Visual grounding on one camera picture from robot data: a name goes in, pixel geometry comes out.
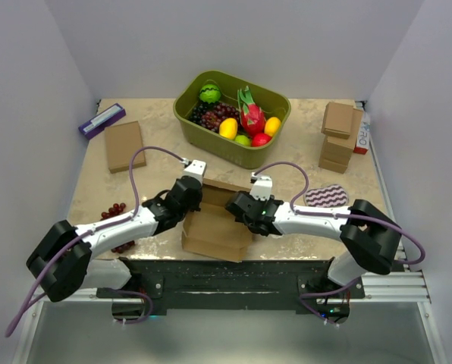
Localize brown cardboard box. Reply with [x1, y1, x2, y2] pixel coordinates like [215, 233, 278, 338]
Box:
[104, 121, 144, 174]
[181, 178, 253, 262]

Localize purple black striped cloth pad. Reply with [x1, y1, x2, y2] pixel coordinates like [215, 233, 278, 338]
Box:
[303, 184, 349, 208]

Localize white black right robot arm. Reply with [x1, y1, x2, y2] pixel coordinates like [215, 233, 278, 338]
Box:
[225, 191, 401, 298]

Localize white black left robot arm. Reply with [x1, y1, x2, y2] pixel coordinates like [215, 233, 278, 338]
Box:
[26, 175, 203, 302]

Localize flat brown cardboard box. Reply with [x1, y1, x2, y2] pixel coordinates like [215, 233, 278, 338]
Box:
[104, 121, 144, 174]

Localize purple white small box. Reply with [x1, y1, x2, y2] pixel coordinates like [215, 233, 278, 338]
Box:
[78, 103, 126, 140]

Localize white red box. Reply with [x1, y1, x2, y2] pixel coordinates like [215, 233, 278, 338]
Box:
[353, 111, 371, 155]

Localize red grapes on table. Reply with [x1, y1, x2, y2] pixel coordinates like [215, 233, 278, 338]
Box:
[100, 202, 136, 254]

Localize red toy apple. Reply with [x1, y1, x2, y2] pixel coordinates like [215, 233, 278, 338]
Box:
[250, 133, 272, 147]

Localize green toy lime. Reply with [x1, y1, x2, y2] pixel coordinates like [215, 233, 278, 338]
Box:
[234, 134, 251, 146]

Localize yellow orange toy mango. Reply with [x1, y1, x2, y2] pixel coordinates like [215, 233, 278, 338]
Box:
[264, 117, 281, 137]

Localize dark blue toy grapes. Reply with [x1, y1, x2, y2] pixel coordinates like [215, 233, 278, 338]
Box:
[188, 104, 209, 124]

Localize red toy dragon fruit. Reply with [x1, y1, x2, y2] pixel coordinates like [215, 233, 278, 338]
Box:
[237, 86, 266, 137]

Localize dark red toy grapes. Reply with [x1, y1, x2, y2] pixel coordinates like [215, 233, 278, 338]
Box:
[200, 102, 240, 133]

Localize olive green plastic basin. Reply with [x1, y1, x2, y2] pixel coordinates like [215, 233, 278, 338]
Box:
[173, 71, 291, 169]

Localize green toy watermelon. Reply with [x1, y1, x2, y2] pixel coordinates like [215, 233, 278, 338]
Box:
[199, 84, 221, 104]

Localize stacked brown cardboard boxes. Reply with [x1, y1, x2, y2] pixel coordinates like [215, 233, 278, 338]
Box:
[319, 102, 363, 174]

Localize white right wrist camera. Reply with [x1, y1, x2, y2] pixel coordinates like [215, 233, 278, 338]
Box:
[250, 172, 273, 202]

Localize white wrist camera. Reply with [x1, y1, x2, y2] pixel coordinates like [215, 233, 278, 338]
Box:
[250, 172, 273, 202]
[182, 158, 207, 184]

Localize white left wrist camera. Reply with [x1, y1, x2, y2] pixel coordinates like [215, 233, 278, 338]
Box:
[182, 158, 207, 184]

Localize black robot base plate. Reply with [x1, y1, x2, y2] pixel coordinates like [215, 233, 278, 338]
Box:
[97, 259, 365, 323]

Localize aluminium frame rail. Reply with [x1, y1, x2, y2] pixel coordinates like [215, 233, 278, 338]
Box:
[362, 242, 433, 304]

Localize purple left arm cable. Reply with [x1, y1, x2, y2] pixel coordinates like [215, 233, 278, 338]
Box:
[4, 146, 191, 338]

